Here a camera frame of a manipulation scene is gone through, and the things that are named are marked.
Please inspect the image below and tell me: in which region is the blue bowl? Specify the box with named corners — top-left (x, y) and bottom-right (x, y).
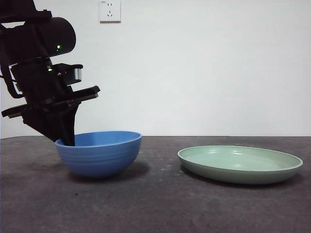
top-left (54, 130), bottom-right (143, 179)

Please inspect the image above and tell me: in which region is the green plate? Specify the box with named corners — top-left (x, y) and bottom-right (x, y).
top-left (177, 145), bottom-right (304, 185)

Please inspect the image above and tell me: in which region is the black cable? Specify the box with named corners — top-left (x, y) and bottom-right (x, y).
top-left (0, 64), bottom-right (25, 99)

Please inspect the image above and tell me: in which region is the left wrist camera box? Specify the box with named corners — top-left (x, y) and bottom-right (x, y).
top-left (57, 64), bottom-right (84, 85)

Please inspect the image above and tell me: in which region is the white wall socket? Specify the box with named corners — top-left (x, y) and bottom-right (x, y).
top-left (99, 0), bottom-right (121, 24)

